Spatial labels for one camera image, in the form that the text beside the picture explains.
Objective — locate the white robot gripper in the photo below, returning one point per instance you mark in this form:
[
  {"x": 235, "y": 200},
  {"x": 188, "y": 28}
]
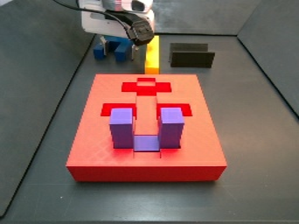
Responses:
[{"x": 98, "y": 22}]

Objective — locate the blue U-shaped block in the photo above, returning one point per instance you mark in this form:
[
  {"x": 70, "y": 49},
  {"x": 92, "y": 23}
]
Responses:
[{"x": 119, "y": 46}]

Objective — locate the red fixture base block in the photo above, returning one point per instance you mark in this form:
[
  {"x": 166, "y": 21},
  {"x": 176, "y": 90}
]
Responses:
[{"x": 96, "y": 162}]

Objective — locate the yellow long bar block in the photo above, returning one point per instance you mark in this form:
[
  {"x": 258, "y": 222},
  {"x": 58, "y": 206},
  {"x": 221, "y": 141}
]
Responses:
[{"x": 152, "y": 59}]

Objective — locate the purple U-shaped block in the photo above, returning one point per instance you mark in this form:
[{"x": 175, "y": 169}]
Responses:
[{"x": 170, "y": 131}]

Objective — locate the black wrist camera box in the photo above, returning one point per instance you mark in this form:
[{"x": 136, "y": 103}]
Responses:
[{"x": 138, "y": 28}]

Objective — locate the black angled fixture bracket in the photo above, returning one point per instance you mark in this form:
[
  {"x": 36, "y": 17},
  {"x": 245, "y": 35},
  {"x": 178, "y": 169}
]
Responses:
[{"x": 190, "y": 55}]

